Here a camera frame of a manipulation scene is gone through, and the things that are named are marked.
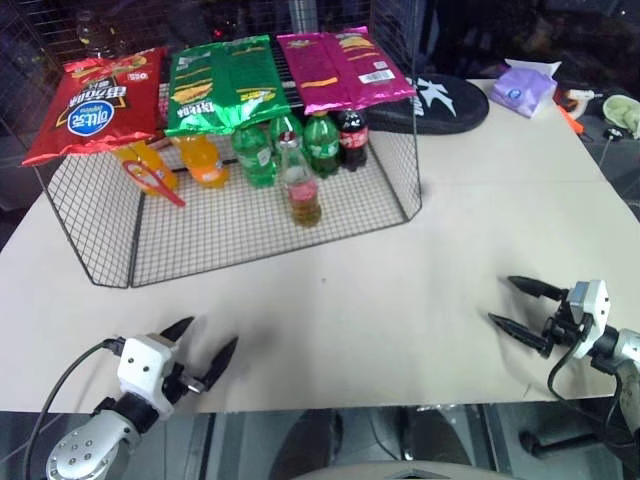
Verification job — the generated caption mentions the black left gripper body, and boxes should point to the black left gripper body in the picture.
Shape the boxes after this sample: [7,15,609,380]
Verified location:
[162,358,207,404]

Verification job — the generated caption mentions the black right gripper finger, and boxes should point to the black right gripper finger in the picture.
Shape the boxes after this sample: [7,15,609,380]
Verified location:
[506,275,572,302]
[487,312,552,357]

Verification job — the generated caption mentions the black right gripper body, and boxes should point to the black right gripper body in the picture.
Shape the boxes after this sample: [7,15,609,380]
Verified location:
[540,296,585,358]

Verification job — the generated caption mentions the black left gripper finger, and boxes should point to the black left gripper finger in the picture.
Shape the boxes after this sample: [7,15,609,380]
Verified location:
[199,336,240,392]
[160,315,196,347]

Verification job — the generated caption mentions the orange soda plastic bottle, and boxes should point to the orange soda plastic bottle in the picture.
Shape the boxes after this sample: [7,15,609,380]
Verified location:
[115,140,180,193]
[172,133,231,190]

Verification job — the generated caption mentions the glass bottle with red label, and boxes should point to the glass bottle with red label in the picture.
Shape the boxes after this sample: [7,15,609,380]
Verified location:
[277,132,322,229]

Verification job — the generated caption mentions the green soda plastic bottle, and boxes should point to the green soda plastic bottle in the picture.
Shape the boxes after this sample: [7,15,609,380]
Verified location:
[231,123,280,189]
[302,112,343,180]
[269,112,306,151]

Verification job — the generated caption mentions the black cap with white logo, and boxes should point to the black cap with white logo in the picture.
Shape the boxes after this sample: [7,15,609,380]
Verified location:
[366,74,491,136]

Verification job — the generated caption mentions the dark cola plastic bottle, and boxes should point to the dark cola plastic bottle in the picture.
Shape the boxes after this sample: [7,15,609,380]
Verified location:
[335,107,370,173]

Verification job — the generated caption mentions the black chair base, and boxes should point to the black chair base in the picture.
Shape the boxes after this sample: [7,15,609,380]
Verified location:
[517,428,632,462]

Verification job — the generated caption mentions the orange stick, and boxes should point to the orange stick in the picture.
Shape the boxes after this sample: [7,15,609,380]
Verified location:
[556,106,585,135]

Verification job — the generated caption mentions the pale green plush object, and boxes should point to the pale green plush object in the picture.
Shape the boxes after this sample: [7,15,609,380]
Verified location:
[601,94,640,139]

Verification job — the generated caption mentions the white glue gun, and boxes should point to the white glue gun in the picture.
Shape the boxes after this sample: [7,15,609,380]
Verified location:
[563,88,607,110]

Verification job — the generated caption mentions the purple tissue pack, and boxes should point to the purple tissue pack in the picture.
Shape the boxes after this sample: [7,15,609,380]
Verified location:
[488,58,564,120]

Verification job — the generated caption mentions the red chip bag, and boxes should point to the red chip bag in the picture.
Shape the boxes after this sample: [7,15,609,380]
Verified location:
[20,46,168,168]

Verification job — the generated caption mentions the green chip bag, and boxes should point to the green chip bag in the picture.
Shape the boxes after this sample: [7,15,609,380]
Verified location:
[163,33,293,139]

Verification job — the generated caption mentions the magenta chip bag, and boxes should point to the magenta chip bag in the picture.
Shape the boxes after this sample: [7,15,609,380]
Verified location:
[275,27,417,116]

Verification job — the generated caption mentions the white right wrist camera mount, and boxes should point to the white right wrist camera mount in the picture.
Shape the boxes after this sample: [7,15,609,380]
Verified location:
[568,279,612,361]

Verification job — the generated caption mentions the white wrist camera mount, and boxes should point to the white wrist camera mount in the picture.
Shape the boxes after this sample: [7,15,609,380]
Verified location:
[117,335,177,417]
[568,279,612,361]

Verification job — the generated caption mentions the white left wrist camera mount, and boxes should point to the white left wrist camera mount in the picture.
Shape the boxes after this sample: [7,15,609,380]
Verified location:
[117,335,177,417]

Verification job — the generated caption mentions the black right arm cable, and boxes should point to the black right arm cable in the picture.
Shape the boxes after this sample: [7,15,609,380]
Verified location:
[546,333,640,451]

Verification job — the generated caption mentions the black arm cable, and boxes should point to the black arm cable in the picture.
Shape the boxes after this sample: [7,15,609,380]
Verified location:
[546,333,640,451]
[18,338,126,480]

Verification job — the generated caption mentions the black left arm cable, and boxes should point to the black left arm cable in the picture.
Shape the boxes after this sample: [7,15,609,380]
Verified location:
[18,338,126,480]

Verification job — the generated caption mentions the black wire mesh rack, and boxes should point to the black wire mesh rack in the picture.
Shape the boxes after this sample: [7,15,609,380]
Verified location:
[33,0,424,289]

